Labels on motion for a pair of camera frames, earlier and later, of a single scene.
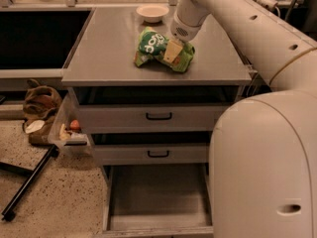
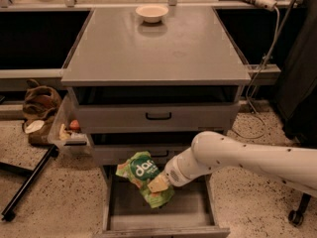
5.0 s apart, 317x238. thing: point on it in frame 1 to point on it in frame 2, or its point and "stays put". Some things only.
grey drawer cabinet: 150,128 stays put
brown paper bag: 41,105 stays put
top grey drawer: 152,109 stays put
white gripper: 182,30 to 173,173
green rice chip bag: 154,46 to 141,169
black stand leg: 33,176 stays put
